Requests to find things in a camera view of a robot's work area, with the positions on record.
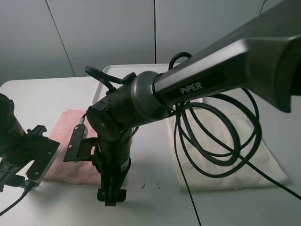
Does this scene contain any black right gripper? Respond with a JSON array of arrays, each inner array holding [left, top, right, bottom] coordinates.
[[93, 128, 132, 206]]

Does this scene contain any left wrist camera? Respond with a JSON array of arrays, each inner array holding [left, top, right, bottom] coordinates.
[[25, 142, 60, 189]]

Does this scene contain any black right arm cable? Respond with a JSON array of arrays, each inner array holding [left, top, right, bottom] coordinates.
[[84, 52, 301, 226]]

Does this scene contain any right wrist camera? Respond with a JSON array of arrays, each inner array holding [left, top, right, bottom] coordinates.
[[63, 114, 97, 162]]

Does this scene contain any white towel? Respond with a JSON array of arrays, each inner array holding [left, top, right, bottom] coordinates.
[[168, 107, 289, 192]]

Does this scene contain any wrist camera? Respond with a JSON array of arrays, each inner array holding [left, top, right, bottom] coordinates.
[[63, 114, 97, 162], [25, 142, 60, 189]]

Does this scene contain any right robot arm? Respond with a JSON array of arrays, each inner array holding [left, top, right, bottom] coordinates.
[[85, 0, 301, 206]]

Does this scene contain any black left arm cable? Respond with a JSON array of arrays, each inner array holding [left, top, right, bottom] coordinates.
[[0, 181, 33, 215]]

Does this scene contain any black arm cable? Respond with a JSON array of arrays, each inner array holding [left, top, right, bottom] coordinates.
[[84, 52, 301, 226], [0, 181, 33, 215]]

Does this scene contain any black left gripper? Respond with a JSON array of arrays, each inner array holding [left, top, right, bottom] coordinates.
[[0, 125, 55, 188]]

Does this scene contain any pink towel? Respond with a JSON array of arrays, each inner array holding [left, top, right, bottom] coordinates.
[[44, 109, 101, 186]]

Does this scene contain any white plastic tray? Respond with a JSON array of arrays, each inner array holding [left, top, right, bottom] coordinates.
[[92, 65, 204, 111]]

